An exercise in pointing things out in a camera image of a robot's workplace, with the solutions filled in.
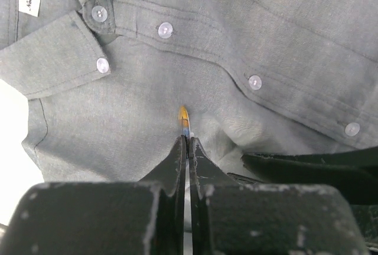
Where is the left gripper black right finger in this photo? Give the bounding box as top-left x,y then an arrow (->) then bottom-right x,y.
188,138 -> 369,254

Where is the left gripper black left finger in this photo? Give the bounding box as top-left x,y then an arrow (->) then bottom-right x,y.
1,136 -> 187,254

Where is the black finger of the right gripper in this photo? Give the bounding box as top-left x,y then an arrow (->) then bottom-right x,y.
228,147 -> 377,205

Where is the silver yellow round brooch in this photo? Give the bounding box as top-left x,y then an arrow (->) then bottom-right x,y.
178,106 -> 193,138

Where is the grey button-up shirt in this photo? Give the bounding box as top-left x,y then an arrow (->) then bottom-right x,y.
1,0 -> 377,181

